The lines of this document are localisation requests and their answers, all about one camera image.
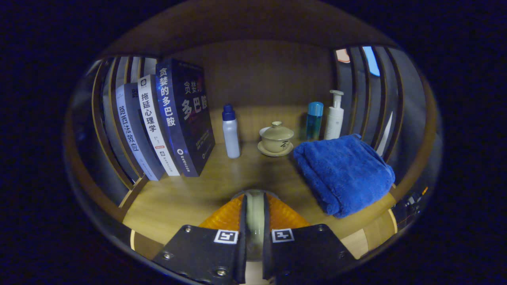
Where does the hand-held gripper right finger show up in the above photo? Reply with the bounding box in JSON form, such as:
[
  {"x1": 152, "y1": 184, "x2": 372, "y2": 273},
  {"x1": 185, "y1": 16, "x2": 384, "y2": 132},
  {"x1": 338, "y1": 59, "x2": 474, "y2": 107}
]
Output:
[{"x1": 262, "y1": 193, "x2": 356, "y2": 285}]

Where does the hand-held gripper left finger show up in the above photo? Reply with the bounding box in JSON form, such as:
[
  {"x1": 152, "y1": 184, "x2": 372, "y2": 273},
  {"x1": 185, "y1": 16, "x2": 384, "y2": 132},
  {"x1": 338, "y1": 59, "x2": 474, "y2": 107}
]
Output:
[{"x1": 152, "y1": 194, "x2": 247, "y2": 285}]

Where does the wooden countertop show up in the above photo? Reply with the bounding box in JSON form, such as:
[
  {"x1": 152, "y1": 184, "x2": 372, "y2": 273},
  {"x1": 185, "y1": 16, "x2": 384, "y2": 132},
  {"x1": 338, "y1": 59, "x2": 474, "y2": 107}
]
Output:
[{"x1": 123, "y1": 105, "x2": 396, "y2": 246}]

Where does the wooden cabinet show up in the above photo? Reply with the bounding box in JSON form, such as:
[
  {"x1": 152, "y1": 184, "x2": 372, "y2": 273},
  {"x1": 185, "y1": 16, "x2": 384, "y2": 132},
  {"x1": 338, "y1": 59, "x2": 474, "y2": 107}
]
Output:
[{"x1": 63, "y1": 0, "x2": 440, "y2": 274}]

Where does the folded blue towel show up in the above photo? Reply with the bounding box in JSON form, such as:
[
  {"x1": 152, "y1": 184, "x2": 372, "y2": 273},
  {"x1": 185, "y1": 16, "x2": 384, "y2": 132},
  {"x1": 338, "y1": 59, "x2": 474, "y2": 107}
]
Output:
[{"x1": 293, "y1": 134, "x2": 396, "y2": 219}]

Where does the beige lidded teacup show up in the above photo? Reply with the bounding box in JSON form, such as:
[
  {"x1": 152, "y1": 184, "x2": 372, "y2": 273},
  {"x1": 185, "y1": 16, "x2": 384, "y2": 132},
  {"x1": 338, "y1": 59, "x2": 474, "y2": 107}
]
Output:
[{"x1": 257, "y1": 121, "x2": 295, "y2": 157}]

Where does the white bottle with blue cap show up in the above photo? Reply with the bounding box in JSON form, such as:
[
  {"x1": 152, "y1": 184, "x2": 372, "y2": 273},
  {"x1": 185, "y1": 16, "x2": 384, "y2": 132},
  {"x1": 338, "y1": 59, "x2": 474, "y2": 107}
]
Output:
[{"x1": 222, "y1": 104, "x2": 241, "y2": 159}]

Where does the teal bottle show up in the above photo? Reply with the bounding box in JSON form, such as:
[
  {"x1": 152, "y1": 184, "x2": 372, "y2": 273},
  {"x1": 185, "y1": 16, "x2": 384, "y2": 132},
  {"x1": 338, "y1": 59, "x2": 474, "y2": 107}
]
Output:
[{"x1": 306, "y1": 102, "x2": 324, "y2": 141}]

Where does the dark blue book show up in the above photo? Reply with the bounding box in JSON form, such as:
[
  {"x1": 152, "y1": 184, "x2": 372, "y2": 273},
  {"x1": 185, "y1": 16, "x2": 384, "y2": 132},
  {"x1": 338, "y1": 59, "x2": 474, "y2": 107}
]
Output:
[{"x1": 155, "y1": 59, "x2": 215, "y2": 177}]

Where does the white pump bottle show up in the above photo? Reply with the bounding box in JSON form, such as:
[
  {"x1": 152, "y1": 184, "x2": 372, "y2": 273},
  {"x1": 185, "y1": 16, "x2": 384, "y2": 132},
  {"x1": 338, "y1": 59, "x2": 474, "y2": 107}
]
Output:
[{"x1": 324, "y1": 90, "x2": 345, "y2": 140}]

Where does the orange and black clamp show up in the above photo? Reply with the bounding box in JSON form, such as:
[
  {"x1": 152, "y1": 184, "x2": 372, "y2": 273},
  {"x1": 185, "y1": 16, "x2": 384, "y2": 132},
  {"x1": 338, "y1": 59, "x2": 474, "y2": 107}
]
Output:
[{"x1": 398, "y1": 186, "x2": 429, "y2": 218}]

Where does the white spine book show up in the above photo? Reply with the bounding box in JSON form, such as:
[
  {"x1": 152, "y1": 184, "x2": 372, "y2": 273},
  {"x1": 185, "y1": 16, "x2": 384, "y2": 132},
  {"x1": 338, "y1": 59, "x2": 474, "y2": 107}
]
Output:
[{"x1": 137, "y1": 74, "x2": 181, "y2": 177}]

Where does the light blue book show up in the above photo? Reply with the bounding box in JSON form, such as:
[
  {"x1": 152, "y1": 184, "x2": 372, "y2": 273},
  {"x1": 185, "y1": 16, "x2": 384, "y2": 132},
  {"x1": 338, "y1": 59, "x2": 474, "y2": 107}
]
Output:
[{"x1": 115, "y1": 83, "x2": 165, "y2": 181}]

